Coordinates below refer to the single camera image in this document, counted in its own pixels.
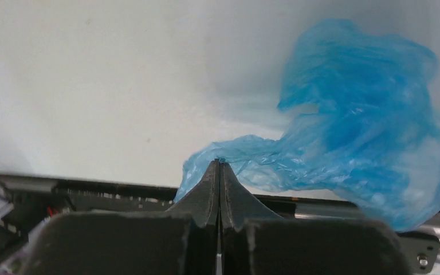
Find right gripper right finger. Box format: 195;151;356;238
219;163;412;274

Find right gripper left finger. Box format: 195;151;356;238
19;161;219;274

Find blue plastic trash bag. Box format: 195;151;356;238
175;19;440;231

